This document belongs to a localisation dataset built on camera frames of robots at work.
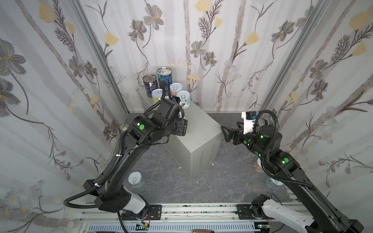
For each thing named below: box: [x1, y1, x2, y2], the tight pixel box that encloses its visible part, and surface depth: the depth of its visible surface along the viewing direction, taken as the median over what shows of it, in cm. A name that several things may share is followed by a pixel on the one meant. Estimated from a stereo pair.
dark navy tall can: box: [142, 73, 159, 98], surface depth 77 cm
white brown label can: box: [176, 90, 191, 110], surface depth 75 cm
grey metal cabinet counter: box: [137, 91, 222, 180], surface depth 62 cm
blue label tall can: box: [156, 66, 173, 89], surface depth 80 cm
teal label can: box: [127, 170, 145, 188], surface depth 82 cm
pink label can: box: [169, 82, 184, 97], surface depth 79 cm
